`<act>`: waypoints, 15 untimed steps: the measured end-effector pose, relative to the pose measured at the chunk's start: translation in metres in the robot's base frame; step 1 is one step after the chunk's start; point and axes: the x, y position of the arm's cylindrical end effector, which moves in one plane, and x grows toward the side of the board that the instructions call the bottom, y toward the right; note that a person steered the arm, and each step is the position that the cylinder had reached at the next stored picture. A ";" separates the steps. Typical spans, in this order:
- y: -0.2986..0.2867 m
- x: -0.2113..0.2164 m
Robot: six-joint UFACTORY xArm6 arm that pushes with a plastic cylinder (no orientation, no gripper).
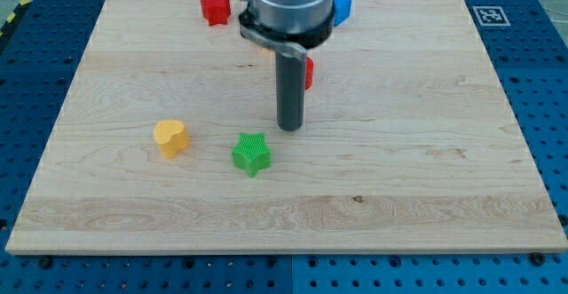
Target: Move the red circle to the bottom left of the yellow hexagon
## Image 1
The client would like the yellow black hazard tape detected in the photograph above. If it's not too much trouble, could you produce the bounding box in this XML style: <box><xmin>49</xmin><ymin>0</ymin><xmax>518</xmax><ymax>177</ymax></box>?
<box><xmin>1</xmin><ymin>0</ymin><xmax>33</xmax><ymax>39</ymax></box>

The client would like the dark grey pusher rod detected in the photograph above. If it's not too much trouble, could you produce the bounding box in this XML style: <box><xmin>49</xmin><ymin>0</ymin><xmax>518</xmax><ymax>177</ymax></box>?
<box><xmin>275</xmin><ymin>52</ymin><xmax>306</xmax><ymax>131</ymax></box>

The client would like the red circle block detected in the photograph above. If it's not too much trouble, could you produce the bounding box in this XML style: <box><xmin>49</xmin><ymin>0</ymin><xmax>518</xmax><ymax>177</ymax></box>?
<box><xmin>304</xmin><ymin>57</ymin><xmax>315</xmax><ymax>90</ymax></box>

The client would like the blue block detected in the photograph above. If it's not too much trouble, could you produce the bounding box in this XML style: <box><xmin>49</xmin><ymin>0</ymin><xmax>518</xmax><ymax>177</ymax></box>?
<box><xmin>333</xmin><ymin>0</ymin><xmax>352</xmax><ymax>28</ymax></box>

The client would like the white fiducial marker tag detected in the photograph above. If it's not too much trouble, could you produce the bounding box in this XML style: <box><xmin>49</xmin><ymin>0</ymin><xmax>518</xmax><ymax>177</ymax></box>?
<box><xmin>473</xmin><ymin>5</ymin><xmax>510</xmax><ymax>27</ymax></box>

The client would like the wooden board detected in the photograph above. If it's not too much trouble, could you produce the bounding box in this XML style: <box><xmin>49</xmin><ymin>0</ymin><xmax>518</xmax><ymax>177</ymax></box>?
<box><xmin>6</xmin><ymin>0</ymin><xmax>567</xmax><ymax>256</ymax></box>

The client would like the red star block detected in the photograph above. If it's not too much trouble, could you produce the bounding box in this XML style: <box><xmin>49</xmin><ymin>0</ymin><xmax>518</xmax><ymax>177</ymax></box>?
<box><xmin>200</xmin><ymin>0</ymin><xmax>231</xmax><ymax>26</ymax></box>

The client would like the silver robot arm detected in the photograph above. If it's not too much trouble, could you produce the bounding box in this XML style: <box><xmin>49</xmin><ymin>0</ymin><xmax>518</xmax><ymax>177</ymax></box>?
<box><xmin>239</xmin><ymin>0</ymin><xmax>335</xmax><ymax>61</ymax></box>

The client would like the yellow heart block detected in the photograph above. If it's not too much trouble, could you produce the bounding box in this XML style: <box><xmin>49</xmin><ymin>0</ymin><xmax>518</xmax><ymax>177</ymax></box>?
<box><xmin>154</xmin><ymin>119</ymin><xmax>191</xmax><ymax>159</ymax></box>

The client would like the green star block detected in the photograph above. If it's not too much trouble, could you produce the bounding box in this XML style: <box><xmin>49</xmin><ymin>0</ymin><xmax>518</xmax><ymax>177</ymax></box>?
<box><xmin>232</xmin><ymin>132</ymin><xmax>272</xmax><ymax>178</ymax></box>

